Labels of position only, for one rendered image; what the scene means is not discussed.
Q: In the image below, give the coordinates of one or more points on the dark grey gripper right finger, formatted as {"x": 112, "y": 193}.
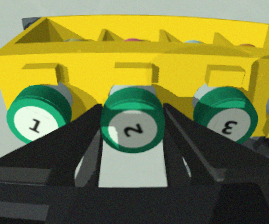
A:
{"x": 211, "y": 157}

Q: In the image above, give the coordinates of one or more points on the yellow tube rack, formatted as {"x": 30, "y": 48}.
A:
{"x": 90, "y": 67}

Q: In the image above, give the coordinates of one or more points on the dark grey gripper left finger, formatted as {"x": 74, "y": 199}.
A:
{"x": 54, "y": 157}

